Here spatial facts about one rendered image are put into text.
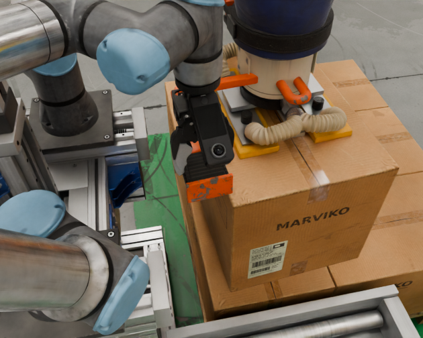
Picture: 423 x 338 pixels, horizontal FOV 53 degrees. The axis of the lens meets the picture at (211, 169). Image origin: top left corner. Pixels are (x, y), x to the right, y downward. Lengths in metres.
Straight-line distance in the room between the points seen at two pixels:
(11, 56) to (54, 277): 0.25
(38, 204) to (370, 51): 3.15
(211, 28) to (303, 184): 0.48
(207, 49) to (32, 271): 0.35
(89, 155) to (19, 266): 0.77
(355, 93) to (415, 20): 2.09
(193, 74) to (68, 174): 0.65
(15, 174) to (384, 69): 2.90
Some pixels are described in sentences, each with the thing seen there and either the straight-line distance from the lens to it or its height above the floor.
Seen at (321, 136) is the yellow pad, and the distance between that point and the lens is 1.04.
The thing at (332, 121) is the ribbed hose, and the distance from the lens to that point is 0.99.
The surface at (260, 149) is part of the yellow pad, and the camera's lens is 0.99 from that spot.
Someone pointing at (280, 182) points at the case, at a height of 1.07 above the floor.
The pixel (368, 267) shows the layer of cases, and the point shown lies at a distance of 1.51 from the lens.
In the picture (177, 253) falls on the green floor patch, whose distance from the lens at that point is 2.09.
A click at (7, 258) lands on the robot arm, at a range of 0.46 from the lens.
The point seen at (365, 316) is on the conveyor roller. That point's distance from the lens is 1.42.
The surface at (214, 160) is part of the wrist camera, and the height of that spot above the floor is 1.32.
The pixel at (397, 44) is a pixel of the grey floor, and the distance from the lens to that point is 3.75.
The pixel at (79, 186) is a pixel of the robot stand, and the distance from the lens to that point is 1.14.
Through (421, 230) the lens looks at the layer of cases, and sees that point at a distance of 1.67.
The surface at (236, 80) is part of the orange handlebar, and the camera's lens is 0.98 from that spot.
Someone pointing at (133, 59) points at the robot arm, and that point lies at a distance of 0.49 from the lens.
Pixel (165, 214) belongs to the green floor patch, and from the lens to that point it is 2.22.
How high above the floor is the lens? 1.78
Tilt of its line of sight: 48 degrees down
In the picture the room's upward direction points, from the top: straight up
